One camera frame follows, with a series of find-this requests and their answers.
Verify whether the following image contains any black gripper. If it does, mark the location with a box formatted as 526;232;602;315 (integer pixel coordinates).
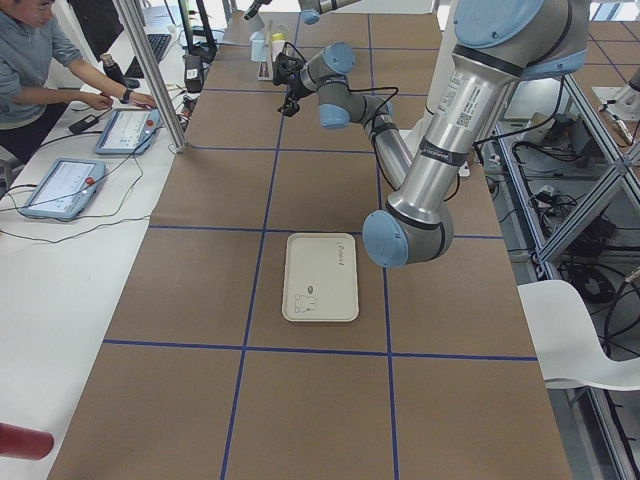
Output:
243;0;271;21
272;52;310;117

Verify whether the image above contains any light blue cup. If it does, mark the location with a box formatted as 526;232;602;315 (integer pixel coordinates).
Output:
250;31;265;42
251;38;267;62

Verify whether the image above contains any pale green plastic cup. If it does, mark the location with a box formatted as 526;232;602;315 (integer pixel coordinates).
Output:
275;24;290;35

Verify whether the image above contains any pink plastic cup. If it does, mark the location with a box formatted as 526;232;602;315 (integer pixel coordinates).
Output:
271;40;286;62

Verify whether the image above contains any grey plastic cup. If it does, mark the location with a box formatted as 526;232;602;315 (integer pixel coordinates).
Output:
249;15;265;32

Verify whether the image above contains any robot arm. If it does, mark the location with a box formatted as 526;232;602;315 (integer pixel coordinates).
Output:
273;1;589;267
243;0;359;25

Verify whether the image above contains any black keyboard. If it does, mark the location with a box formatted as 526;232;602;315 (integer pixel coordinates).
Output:
122;32;173;79

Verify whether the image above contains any black water bottle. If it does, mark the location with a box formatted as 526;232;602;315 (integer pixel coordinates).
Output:
100;53;129;88

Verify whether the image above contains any far teach pendant tablet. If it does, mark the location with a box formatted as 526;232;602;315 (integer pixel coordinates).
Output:
94;109;162;155

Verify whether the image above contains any teach pendant tablet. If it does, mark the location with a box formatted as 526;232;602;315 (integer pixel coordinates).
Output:
18;158;107;221
94;109;162;155

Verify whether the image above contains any cream plastic tray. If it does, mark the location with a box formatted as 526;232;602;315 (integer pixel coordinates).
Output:
282;233;359;323

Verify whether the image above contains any black power adapter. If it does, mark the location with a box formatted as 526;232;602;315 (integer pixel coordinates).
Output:
68;115;99;135

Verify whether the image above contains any person in blue shirt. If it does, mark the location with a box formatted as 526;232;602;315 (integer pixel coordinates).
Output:
1;1;156;164

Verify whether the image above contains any near teach pendant tablet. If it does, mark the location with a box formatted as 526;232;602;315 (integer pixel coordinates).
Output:
18;158;107;221

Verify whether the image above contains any white plastic chair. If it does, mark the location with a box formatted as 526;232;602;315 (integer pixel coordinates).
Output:
518;280;639;391

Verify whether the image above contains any red water bottle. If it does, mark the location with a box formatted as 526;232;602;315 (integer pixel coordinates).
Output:
1;423;54;460

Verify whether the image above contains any white wire cup rack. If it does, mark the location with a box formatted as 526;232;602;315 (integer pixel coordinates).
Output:
257;58;275;81

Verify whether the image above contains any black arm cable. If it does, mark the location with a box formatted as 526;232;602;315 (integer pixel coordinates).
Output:
279;41;401;196

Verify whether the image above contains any aluminium frame post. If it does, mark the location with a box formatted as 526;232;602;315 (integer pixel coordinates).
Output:
114;0;186;153

